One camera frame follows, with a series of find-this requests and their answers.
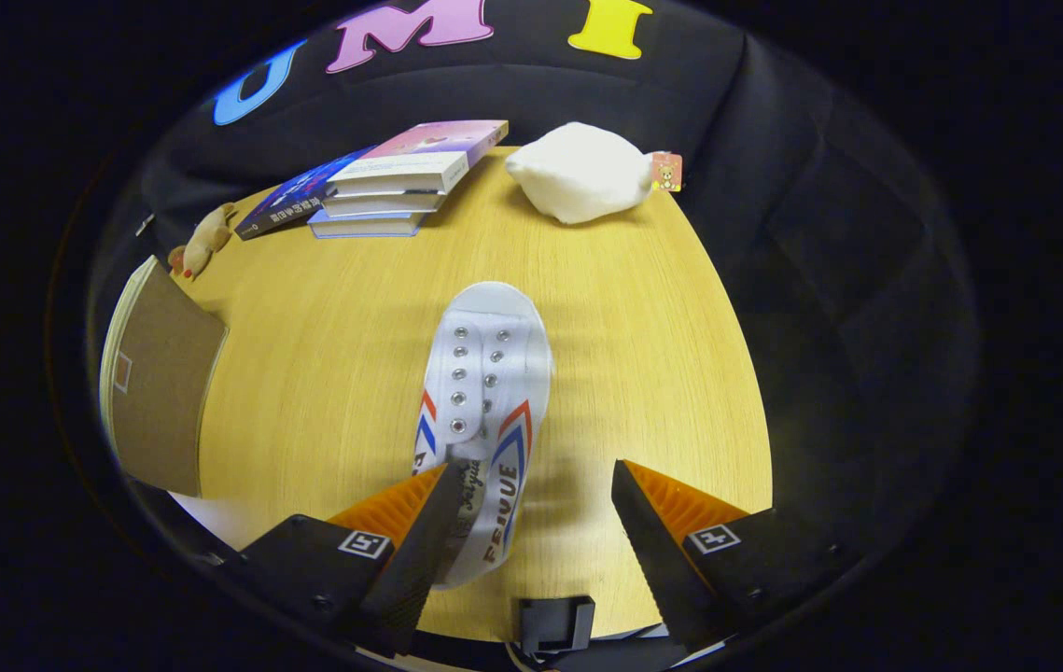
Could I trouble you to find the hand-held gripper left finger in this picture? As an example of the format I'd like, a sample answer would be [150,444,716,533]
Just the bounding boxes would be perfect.
[214,464,471,659]

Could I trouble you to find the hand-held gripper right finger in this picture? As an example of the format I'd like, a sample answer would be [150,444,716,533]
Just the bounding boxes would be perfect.
[611,459,854,654]

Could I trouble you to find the white canvas shoe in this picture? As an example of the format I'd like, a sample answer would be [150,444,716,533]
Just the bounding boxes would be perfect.
[413,282,554,589]

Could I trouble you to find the brown plush dog toy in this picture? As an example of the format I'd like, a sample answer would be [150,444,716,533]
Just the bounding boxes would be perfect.
[167,203,240,281]

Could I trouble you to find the light blue book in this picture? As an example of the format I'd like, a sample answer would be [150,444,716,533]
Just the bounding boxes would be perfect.
[308,210,429,240]

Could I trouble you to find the pink cover book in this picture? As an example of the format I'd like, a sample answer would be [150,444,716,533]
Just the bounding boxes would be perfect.
[327,119,510,197]

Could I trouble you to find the black table clamp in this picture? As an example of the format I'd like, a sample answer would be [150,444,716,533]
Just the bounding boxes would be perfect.
[519,595,596,655]

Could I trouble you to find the white plush toy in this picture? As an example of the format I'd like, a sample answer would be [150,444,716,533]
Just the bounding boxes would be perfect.
[505,121,684,226]

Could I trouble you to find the black backdrop cloth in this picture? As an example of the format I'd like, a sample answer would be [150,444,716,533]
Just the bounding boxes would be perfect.
[88,0,980,598]

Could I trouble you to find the beige fabric storage box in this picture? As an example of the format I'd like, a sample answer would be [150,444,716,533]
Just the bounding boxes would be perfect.
[99,256,230,497]

